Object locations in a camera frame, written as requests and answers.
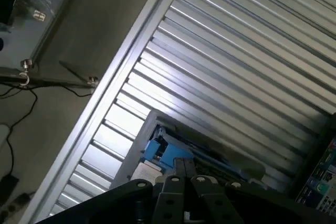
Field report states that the open silver PC case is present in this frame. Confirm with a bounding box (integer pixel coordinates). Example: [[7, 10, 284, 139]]
[[293, 115, 336, 213]]

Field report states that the black floor cable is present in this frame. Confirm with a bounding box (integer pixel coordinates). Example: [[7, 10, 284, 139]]
[[0, 84, 94, 177]]

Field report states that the black power adapter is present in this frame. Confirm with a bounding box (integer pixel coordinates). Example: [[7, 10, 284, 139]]
[[0, 174, 20, 198]]

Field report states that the open computer case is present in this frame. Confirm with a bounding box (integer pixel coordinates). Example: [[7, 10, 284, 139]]
[[111, 110, 267, 192]]

